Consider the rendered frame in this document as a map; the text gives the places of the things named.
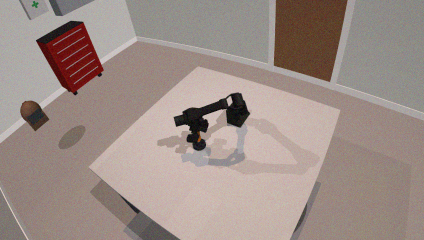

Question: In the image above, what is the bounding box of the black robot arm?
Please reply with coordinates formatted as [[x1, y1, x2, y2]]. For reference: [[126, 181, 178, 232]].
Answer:
[[174, 92, 248, 133]]

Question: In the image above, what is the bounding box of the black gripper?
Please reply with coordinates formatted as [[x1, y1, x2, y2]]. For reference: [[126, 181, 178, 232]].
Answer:
[[186, 117, 204, 143]]

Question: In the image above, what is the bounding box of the dark grey round pedestal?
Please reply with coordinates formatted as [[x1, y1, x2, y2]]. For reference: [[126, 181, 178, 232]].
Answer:
[[192, 138, 206, 151]]

